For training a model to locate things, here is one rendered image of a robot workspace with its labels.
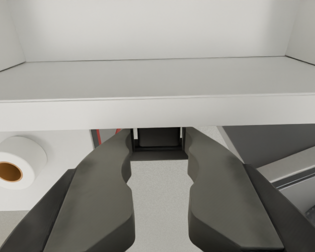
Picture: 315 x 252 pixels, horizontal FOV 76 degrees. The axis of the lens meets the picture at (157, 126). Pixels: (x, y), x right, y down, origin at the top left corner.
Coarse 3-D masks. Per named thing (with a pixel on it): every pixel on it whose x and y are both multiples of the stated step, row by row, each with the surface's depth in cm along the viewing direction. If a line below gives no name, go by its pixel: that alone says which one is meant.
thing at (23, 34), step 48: (0, 0) 15; (48, 0) 16; (96, 0) 16; (144, 0) 16; (192, 0) 16; (240, 0) 16; (288, 0) 16; (0, 48) 15; (48, 48) 17; (96, 48) 17; (144, 48) 17; (192, 48) 17; (240, 48) 18; (288, 48) 17
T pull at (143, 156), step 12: (144, 132) 13; (156, 132) 13; (168, 132) 13; (144, 144) 13; (156, 144) 13; (168, 144) 13; (180, 144) 14; (132, 156) 14; (144, 156) 14; (156, 156) 14; (168, 156) 14; (180, 156) 14
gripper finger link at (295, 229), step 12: (252, 168) 9; (252, 180) 8; (264, 180) 8; (264, 192) 8; (276, 192) 8; (264, 204) 7; (276, 204) 7; (288, 204) 7; (276, 216) 7; (288, 216) 7; (300, 216) 7; (276, 228) 6; (288, 228) 6; (300, 228) 6; (312, 228) 6; (288, 240) 6; (300, 240) 6; (312, 240) 6
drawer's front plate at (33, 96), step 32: (32, 64) 17; (64, 64) 17; (96, 64) 16; (128, 64) 16; (160, 64) 16; (192, 64) 16; (224, 64) 16; (256, 64) 15; (288, 64) 15; (0, 96) 10; (32, 96) 10; (64, 96) 10; (96, 96) 10; (128, 96) 10; (160, 96) 10; (192, 96) 10; (224, 96) 10; (256, 96) 10; (288, 96) 10; (0, 128) 10; (32, 128) 10; (64, 128) 11; (96, 128) 11
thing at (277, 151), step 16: (224, 128) 60; (240, 128) 57; (256, 128) 54; (272, 128) 51; (288, 128) 48; (304, 128) 46; (240, 144) 52; (256, 144) 49; (272, 144) 47; (288, 144) 45; (304, 144) 43; (256, 160) 46; (272, 160) 44; (288, 160) 37; (304, 160) 36; (272, 176) 36; (288, 176) 35
